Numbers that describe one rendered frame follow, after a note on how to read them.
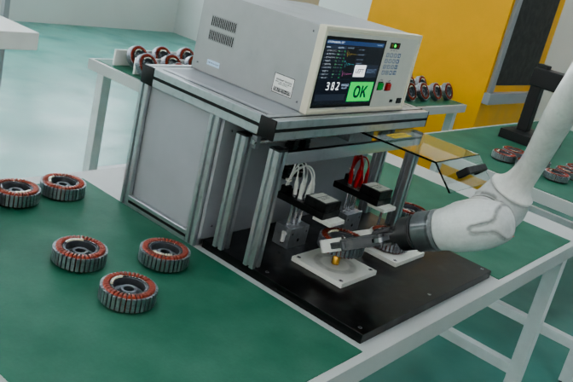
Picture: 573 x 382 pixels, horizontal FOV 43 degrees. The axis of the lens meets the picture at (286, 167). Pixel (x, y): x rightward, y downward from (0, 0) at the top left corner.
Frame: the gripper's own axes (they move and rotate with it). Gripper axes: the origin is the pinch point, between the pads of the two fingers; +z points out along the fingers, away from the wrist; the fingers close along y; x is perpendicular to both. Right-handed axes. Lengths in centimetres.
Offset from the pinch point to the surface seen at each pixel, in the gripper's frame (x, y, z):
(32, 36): 51, -61, 17
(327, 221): 5.4, -2.5, 1.5
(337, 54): 42.4, -1.7, -9.5
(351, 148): 21.3, 9.4, -1.2
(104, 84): 79, 77, 176
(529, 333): -53, 113, 8
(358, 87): 35.7, 10.7, -5.6
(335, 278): -7.5, -6.7, -1.0
